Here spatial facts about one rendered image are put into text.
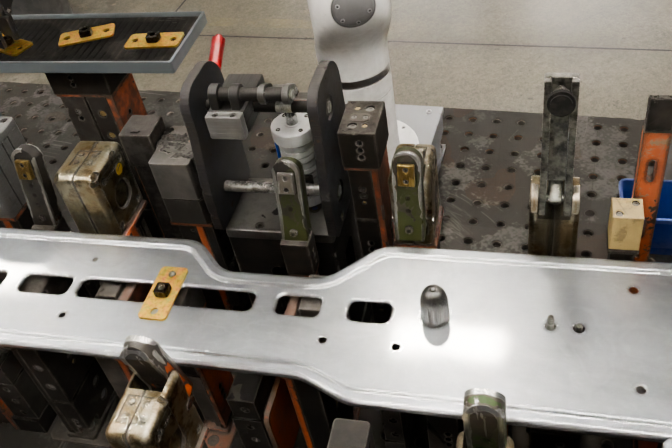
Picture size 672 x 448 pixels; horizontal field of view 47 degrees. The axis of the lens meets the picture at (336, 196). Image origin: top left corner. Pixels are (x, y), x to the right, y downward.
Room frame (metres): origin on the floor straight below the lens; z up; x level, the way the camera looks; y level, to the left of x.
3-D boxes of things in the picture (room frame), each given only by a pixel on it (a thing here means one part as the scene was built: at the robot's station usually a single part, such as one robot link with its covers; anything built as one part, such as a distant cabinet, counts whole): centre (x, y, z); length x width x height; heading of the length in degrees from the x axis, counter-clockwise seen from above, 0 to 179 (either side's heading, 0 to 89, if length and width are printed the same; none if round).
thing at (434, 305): (0.55, -0.08, 1.02); 0.03 x 0.03 x 0.07
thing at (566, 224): (0.66, -0.26, 0.88); 0.07 x 0.06 x 0.35; 160
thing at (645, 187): (0.61, -0.35, 0.95); 0.03 x 0.01 x 0.50; 70
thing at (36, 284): (0.74, 0.43, 0.84); 0.13 x 0.11 x 0.29; 160
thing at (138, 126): (0.90, 0.25, 0.90); 0.05 x 0.05 x 0.40; 70
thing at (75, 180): (0.87, 0.33, 0.89); 0.13 x 0.11 x 0.38; 160
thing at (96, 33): (1.06, 0.32, 1.17); 0.08 x 0.04 x 0.01; 91
